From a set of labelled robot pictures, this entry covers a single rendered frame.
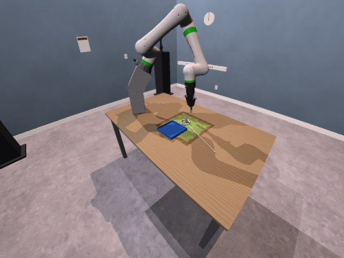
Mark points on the blue tray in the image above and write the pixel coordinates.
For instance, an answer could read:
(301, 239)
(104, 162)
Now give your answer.
(171, 129)

